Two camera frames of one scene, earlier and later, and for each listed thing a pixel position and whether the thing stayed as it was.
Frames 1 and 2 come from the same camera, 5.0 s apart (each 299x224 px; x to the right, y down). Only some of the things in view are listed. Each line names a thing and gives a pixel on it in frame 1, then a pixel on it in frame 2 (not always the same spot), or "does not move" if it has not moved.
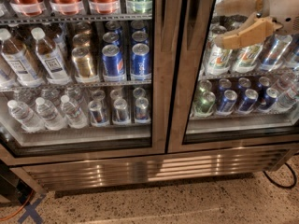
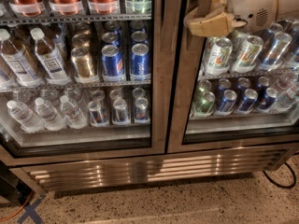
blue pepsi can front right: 140,63 does not move
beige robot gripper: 284,7 -> 251,4
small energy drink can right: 142,111 does not move
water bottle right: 74,117 does not move
